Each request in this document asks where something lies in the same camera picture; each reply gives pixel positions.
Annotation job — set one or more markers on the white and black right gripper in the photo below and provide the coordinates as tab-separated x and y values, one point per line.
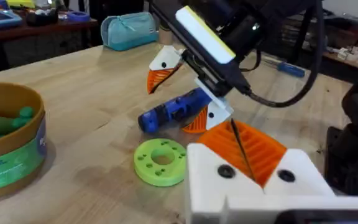
216	81

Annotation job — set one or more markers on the white orange left gripper right finger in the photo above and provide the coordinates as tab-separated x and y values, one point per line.
291	174

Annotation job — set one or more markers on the white orange left gripper left finger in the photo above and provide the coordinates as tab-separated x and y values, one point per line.
208	168

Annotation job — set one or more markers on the blue electric screwdriver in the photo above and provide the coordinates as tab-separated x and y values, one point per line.
169	112

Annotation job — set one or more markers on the green disc with holes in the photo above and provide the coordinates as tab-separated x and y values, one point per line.
158	172

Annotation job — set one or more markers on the beige cardboard roll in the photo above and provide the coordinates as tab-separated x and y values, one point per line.
166	35

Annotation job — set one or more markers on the teal zip bag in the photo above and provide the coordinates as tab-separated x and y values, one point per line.
129	31

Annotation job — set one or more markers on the heap of white blocks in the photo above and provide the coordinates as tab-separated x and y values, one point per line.
353	56

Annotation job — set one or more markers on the dark wooden side table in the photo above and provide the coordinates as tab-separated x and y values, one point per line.
42	31

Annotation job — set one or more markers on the brown tub with green toys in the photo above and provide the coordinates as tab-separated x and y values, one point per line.
11	155

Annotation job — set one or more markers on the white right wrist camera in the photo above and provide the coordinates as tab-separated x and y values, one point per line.
207	34

